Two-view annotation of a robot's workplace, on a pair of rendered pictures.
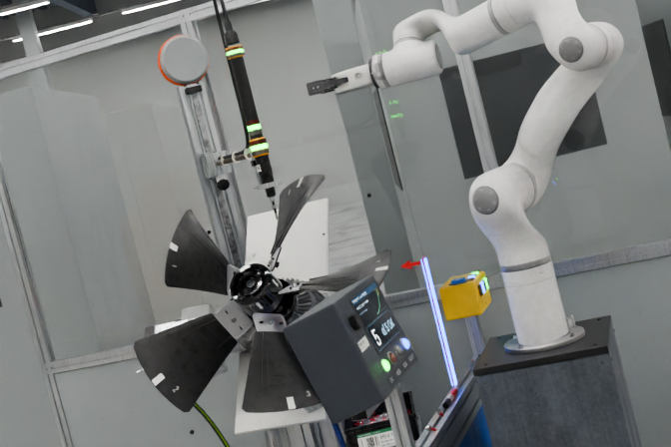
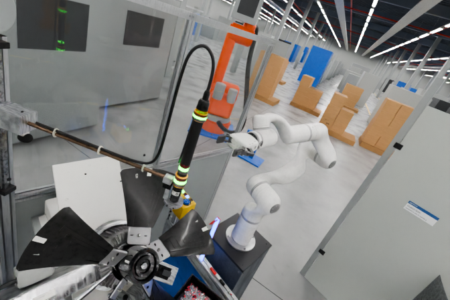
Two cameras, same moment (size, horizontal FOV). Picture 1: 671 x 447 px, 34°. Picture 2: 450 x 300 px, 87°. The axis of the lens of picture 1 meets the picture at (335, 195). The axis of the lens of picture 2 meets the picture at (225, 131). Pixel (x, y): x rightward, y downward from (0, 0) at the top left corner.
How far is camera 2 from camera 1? 2.63 m
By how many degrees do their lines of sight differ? 72
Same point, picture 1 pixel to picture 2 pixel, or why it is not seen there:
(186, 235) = (62, 230)
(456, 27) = (296, 136)
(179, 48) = not seen: outside the picture
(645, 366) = not seen: hidden behind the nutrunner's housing
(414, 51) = (272, 137)
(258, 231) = (65, 179)
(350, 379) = not seen: outside the picture
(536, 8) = (323, 140)
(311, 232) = (111, 180)
